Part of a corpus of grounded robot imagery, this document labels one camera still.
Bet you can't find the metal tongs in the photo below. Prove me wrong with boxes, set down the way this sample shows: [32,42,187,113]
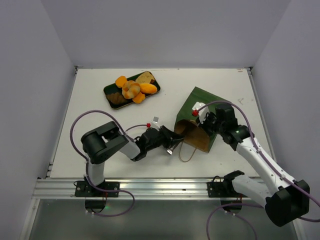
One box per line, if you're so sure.
[166,140,182,155]

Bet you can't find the green brown paper bag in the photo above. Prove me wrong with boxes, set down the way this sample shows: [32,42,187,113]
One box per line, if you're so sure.
[174,87,224,153]

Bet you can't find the long orange fake bread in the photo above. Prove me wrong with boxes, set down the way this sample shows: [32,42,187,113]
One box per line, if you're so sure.
[115,76,146,104]

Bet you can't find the dark brown fake croissant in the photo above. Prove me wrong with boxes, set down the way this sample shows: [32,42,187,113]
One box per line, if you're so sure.
[106,92,128,105]

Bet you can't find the pale twisted fake bread roll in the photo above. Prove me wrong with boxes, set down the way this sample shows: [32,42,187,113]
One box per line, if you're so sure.
[122,80,140,100]

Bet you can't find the brown sliced fake bread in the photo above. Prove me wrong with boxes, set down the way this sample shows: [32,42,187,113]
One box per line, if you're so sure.
[135,71,155,84]

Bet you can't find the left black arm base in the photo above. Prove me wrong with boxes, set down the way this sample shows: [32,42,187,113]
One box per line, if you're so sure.
[73,180,120,198]

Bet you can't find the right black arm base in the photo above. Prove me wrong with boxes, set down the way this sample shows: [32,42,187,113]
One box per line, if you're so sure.
[206,170,245,198]

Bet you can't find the dark green tray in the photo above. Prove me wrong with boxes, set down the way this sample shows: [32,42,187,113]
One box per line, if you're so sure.
[103,73,161,110]

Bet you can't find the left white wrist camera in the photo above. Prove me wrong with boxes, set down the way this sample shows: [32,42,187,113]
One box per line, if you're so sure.
[150,116,160,130]

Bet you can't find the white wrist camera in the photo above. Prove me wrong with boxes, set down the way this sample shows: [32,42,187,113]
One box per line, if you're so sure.
[191,102,209,124]
[150,116,160,130]

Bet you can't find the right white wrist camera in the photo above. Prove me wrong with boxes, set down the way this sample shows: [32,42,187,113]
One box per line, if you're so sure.
[191,102,209,124]

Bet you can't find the aluminium rail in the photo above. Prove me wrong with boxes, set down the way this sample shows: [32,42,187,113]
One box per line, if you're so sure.
[31,178,212,200]

